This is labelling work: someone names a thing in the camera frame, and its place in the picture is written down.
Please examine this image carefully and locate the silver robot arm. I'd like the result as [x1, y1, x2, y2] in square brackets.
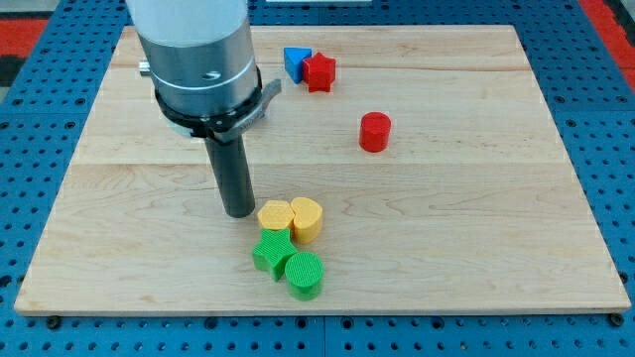
[126, 0, 262, 137]

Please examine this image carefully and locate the black clamp ring bracket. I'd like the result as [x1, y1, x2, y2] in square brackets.
[151, 61, 282, 143]

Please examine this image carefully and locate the red star block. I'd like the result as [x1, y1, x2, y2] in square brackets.
[302, 53, 336, 92]

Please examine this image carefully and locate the dark grey pointer rod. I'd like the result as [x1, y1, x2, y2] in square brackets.
[205, 137, 255, 218]

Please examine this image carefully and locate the red cylinder block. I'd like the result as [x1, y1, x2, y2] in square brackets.
[358, 112, 392, 153]

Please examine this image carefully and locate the blue triangle block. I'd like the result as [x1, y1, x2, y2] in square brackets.
[283, 47, 313, 84]

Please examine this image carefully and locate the yellow hexagon block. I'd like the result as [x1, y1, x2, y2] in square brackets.
[257, 200, 295, 231]

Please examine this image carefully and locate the green star block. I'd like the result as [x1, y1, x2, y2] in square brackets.
[252, 228, 298, 282]

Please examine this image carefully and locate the yellow heart block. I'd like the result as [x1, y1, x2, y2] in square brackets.
[291, 197, 323, 244]

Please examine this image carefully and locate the green cylinder block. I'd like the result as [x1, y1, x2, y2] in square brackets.
[285, 252, 323, 301]

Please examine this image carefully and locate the wooden board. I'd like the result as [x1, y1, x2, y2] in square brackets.
[15, 25, 631, 317]

